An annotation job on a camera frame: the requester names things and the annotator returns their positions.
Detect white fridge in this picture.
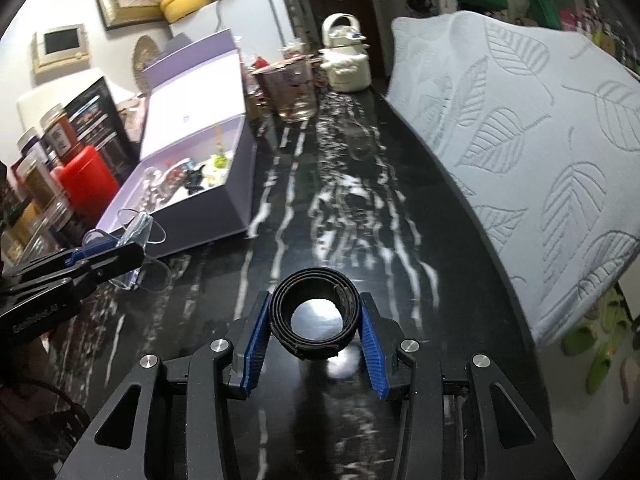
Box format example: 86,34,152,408
167,0,298,53

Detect green slipper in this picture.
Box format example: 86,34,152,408
561,319,607,357
585,355,615,396

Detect black band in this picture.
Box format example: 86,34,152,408
269,269,362,361

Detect clear hair claw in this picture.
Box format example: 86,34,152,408
82,207,173,293

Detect red canister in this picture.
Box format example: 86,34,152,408
57,146,123,223

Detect lavender gift box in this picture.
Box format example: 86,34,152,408
95,28,258,256

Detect black snack pouch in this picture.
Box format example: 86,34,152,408
62,76,141,186

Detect row of bottles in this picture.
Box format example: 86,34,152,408
560,0,640,71

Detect woven round tray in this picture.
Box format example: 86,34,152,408
132,35,168,93

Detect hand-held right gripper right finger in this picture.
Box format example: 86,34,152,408
359,291,566,480

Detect leaf pattern covered chair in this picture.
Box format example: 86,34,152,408
387,10,640,346

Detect clear jar brown contents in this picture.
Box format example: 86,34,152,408
12,157,58,216

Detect black hair claw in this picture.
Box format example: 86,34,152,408
182,167,212,197

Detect dark lid jar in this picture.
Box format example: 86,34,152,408
17,129,48,163

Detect glass jars at left edge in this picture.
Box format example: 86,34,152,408
20,200,71,257

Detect white character kettle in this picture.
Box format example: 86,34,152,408
320,12,373,93

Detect pearl wavy hair claw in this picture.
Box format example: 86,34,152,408
135,157,201,212

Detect glass cup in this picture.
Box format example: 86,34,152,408
260,57,319,122

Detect labelled brown jar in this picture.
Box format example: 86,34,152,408
40,103,83,166

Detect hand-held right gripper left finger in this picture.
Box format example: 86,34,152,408
62,290,276,480

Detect cream hair claw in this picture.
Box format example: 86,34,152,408
200,162,232,187

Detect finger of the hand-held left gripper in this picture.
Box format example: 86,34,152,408
0,237,122,288
0,242,147,313

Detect cream wall intercom panel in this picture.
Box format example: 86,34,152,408
32,24,91,73

